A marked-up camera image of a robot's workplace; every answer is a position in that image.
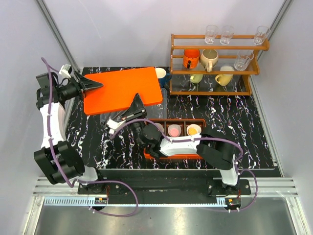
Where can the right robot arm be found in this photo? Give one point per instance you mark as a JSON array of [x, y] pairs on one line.
[[215, 149]]

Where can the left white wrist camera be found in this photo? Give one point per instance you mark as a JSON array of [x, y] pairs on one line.
[[65, 71]]

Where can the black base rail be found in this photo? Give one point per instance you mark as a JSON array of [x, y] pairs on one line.
[[165, 186]]

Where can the blue mug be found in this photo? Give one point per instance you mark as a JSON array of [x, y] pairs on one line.
[[163, 76]]

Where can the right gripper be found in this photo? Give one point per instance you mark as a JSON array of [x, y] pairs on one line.
[[136, 105]]

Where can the clear glass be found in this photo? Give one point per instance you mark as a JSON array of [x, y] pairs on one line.
[[261, 34], [226, 34], [211, 32]]

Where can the clear plastic tray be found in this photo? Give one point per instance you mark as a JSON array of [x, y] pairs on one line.
[[158, 111]]

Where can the white paper cup back-middle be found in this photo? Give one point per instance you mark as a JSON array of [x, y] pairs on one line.
[[174, 126]]

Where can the clear glass lower shelf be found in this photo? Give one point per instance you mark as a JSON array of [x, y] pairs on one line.
[[243, 59]]

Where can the yellow round cookie top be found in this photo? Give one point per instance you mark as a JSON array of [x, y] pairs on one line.
[[192, 131]]

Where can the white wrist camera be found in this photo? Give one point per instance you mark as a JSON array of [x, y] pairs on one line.
[[65, 71], [113, 125]]

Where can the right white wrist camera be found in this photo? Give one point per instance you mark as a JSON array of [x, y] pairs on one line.
[[113, 125]]

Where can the yellow mug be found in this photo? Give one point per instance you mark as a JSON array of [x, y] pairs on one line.
[[224, 79]]

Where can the white paper cup back-right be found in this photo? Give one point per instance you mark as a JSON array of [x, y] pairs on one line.
[[194, 126]]

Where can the pink round cookie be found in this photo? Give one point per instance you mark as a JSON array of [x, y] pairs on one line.
[[174, 132]]

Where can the white paper cup back-left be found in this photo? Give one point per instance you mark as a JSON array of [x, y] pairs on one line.
[[160, 127]]

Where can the orange mug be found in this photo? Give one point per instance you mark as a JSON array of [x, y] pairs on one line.
[[191, 58]]

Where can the black metal tongs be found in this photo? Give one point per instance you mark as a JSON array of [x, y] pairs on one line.
[[119, 114]]

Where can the orange box lid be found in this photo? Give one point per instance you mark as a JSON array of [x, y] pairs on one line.
[[119, 89]]

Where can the clear glass far left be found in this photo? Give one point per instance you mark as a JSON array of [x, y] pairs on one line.
[[211, 32]]

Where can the clear glass right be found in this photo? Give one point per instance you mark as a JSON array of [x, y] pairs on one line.
[[261, 34]]

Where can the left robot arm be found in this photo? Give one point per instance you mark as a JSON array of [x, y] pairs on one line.
[[57, 159]]

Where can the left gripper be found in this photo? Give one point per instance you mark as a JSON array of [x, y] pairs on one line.
[[84, 84]]

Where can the pale yellow cup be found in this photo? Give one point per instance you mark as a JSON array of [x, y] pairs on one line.
[[196, 78]]

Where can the orange compartment cookie box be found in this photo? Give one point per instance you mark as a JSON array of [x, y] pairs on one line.
[[171, 156]]

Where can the wooden dish rack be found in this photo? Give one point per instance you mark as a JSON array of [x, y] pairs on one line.
[[198, 68]]

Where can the beige mug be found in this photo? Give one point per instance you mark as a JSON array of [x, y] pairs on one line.
[[208, 59]]

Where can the clear glass middle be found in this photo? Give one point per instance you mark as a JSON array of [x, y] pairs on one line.
[[226, 34]]

